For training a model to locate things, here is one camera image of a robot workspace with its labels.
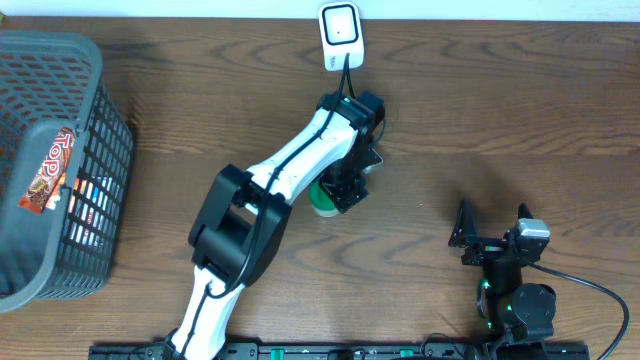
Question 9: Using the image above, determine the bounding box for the green lid white jar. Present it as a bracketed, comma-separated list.
[309, 181, 339, 217]

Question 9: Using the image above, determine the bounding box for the orange chocolate bar wrapper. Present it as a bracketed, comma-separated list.
[19, 127, 76, 214]

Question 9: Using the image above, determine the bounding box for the white blue medicine box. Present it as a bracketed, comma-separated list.
[68, 177, 120, 248]

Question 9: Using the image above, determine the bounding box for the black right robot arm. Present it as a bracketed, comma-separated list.
[448, 199, 556, 359]

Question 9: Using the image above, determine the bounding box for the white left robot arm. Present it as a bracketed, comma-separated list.
[163, 92, 385, 359]

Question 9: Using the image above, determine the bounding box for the white barcode scanner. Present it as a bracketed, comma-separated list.
[318, 1, 365, 72]

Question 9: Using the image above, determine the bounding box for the grey plastic basket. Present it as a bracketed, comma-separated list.
[1, 30, 135, 312]

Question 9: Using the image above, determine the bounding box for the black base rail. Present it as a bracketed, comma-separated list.
[88, 341, 591, 360]

